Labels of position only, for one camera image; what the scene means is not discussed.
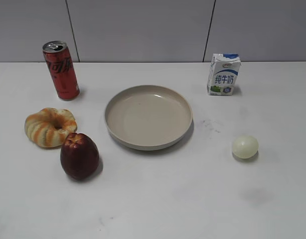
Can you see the white egg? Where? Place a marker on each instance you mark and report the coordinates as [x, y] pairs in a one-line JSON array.
[[245, 146]]

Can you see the beige round plate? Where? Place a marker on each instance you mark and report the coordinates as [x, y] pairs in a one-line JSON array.
[[148, 117]]

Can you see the striped ring-shaped croissant bread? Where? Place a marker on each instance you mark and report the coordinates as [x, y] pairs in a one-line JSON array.
[[49, 127]]

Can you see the red cola can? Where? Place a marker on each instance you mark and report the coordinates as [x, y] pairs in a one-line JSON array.
[[60, 65]]

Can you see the dark red apple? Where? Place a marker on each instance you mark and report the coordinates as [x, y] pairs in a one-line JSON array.
[[80, 157]]

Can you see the white blue milk carton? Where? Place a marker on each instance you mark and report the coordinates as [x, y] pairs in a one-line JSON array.
[[224, 70]]

